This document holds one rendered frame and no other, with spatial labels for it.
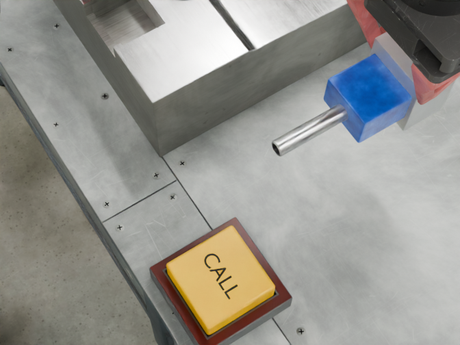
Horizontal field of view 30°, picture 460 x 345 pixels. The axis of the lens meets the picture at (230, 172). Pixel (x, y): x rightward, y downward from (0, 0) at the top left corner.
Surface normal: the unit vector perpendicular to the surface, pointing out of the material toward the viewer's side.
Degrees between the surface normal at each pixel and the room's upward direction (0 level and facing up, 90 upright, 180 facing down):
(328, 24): 90
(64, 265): 0
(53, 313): 0
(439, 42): 1
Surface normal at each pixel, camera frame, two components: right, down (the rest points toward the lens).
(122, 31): 0.01, -0.44
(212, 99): 0.54, 0.76
